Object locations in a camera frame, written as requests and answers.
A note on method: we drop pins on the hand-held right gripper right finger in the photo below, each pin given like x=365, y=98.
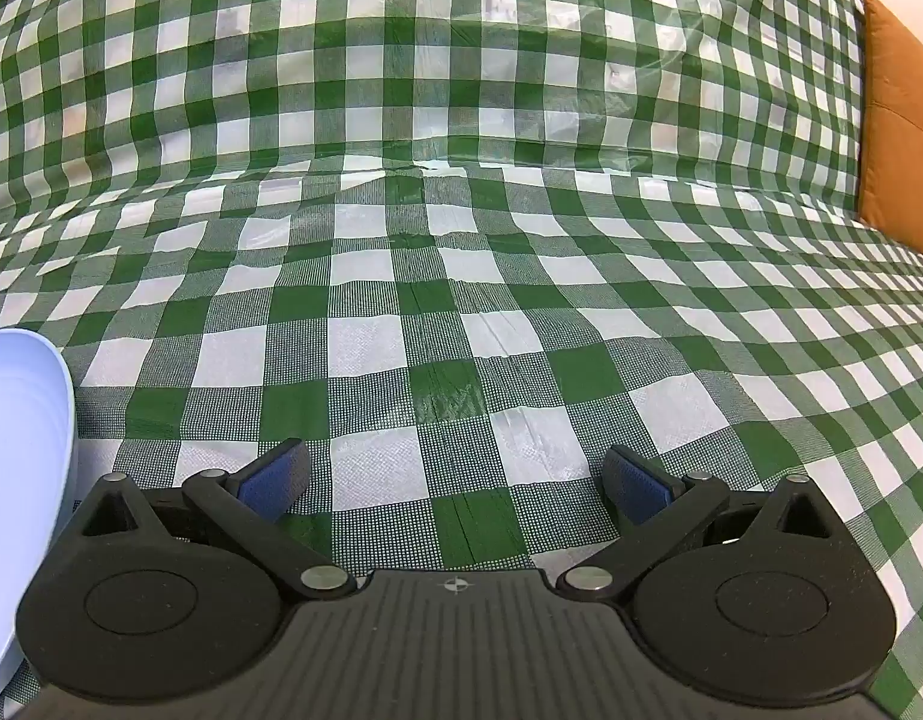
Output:
x=642, y=493

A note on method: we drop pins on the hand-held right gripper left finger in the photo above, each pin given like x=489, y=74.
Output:
x=274, y=481

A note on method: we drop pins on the light blue plate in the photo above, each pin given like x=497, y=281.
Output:
x=19, y=465

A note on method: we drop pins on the green checkered tablecloth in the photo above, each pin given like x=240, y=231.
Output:
x=506, y=240

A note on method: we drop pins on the orange cushion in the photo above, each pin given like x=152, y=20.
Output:
x=900, y=127

